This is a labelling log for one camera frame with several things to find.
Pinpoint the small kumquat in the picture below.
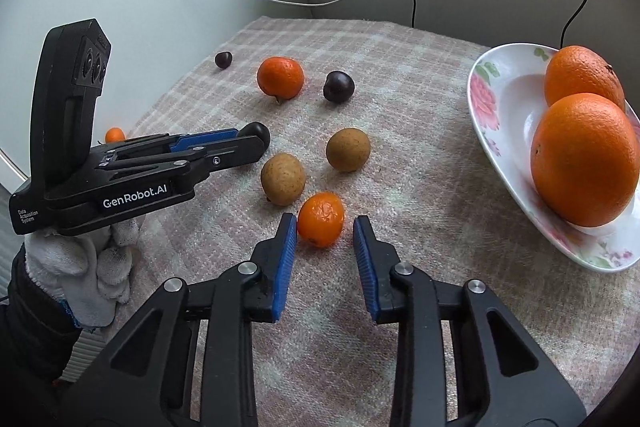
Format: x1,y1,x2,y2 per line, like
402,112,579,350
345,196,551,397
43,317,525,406
104,127,126,143
297,192,345,248

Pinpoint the brown round fruit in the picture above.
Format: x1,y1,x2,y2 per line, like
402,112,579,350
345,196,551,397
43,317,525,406
260,153,306,207
326,128,371,172

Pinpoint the small dark cherry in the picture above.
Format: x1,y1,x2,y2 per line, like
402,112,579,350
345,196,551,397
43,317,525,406
214,51,233,69

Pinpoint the medium mandarin orange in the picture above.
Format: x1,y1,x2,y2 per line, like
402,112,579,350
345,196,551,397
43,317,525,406
256,56,305,101

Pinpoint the black sleeved left forearm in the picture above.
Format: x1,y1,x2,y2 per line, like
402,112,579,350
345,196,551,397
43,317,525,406
1,249,80,426

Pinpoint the white gloved left hand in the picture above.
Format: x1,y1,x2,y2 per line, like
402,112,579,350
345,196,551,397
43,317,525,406
25,219,140,329

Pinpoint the dark plum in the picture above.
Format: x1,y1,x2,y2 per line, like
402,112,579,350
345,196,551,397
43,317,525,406
323,70,355,104

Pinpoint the pink plaid tablecloth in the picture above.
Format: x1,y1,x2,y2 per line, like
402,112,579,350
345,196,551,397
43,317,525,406
127,17,639,426

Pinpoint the front large orange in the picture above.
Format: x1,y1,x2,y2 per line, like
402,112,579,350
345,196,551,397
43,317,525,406
530,93,639,228

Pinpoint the large orange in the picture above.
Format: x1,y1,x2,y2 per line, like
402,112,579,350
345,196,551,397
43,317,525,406
530,93,639,228
544,46,625,109

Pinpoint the floral white plate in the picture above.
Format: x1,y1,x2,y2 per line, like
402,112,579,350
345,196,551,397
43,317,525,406
466,43,639,273

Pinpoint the back large orange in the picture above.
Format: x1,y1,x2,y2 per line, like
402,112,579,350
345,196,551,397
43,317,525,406
544,46,625,109

